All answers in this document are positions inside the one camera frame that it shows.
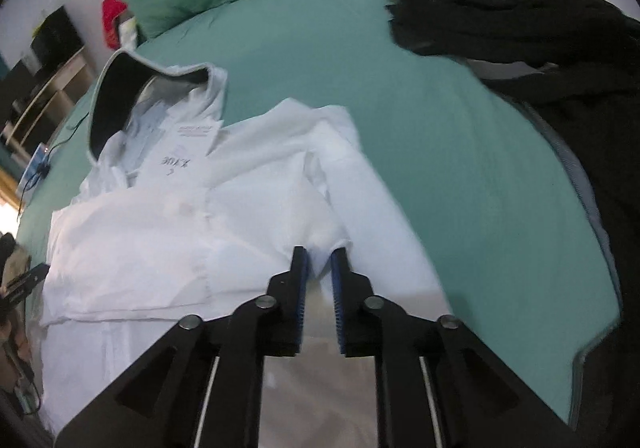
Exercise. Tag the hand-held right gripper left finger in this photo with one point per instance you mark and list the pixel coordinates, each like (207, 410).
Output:
(301, 288)

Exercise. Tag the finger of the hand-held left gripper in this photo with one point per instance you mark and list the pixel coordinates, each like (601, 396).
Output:
(25, 284)

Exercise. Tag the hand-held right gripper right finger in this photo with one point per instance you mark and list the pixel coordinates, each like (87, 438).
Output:
(338, 293)

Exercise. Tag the white coat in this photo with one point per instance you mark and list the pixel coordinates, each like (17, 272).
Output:
(150, 238)

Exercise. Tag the clothes draped on chair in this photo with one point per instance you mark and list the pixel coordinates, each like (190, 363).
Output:
(17, 255)

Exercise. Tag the blue power strip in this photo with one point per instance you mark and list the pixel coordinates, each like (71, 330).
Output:
(37, 160)

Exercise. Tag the bed with green sheet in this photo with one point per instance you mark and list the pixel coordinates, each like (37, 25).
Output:
(425, 137)

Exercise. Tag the wooden shelf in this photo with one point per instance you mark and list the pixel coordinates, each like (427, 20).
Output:
(55, 87)

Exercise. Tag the black monitor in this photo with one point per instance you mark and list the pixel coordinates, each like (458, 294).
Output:
(55, 35)

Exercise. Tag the red cloth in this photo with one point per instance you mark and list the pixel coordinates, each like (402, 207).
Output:
(112, 12)

